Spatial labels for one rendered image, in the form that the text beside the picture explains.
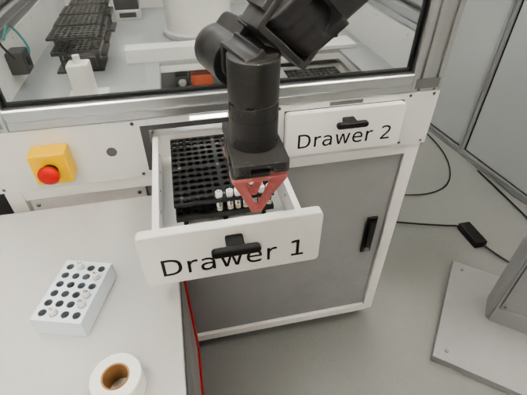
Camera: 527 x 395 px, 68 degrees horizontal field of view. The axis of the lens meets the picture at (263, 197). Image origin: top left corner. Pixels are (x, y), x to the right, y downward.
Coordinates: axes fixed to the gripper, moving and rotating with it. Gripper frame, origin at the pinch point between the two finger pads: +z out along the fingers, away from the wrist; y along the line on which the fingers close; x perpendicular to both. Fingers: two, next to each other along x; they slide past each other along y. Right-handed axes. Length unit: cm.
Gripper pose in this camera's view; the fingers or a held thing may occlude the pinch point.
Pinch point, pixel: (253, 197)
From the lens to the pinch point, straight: 52.5
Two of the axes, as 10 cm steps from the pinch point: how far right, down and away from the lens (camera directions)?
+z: -0.1, 7.6, 6.5
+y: -2.1, -6.4, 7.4
